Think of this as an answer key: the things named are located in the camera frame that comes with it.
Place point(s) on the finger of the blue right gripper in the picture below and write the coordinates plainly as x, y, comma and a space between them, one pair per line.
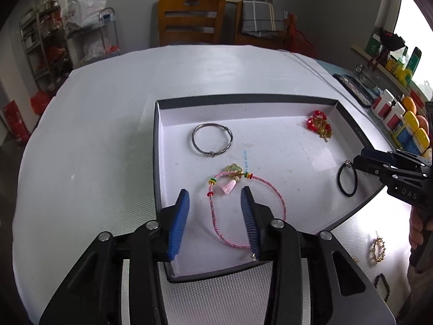
376, 154
369, 165

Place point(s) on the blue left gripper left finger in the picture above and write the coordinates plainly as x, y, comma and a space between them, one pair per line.
180, 212

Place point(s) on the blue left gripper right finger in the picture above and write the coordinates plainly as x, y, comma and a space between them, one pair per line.
248, 207

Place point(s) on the gold pearl ring brooch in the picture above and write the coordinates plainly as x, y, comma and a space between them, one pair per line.
377, 250

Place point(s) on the dark grey jewelry box tray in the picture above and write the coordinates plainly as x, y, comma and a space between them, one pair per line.
287, 167

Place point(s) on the red bead gold jewelry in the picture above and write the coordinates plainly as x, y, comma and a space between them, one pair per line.
318, 124

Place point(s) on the person right hand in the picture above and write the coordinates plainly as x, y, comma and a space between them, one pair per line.
420, 240

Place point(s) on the white red label bottle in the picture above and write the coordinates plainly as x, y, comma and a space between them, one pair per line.
382, 105

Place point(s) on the yellow cap blue bottle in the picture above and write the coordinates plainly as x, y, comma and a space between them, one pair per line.
405, 129

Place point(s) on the black patterned tray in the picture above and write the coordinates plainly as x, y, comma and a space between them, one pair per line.
355, 88

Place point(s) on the orange fruit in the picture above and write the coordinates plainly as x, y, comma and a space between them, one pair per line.
409, 104

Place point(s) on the silver metal bangle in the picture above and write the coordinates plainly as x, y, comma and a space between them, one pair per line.
212, 139

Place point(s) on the white table cloth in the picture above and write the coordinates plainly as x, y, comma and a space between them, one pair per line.
88, 166

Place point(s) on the green bottle on sill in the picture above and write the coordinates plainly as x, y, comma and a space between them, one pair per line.
414, 60

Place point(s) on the grey plaid folded cloth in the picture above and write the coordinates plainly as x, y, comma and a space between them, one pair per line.
262, 19

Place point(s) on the red bag on floor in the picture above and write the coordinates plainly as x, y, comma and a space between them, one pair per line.
16, 123

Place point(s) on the small metal cart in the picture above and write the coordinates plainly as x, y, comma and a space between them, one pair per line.
97, 41

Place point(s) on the wooden chair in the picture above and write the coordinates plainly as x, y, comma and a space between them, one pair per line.
190, 21

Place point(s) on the white plastic bag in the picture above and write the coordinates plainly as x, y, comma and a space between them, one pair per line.
82, 13

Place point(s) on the metal storage shelf rack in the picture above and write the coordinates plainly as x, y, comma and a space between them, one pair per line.
44, 42

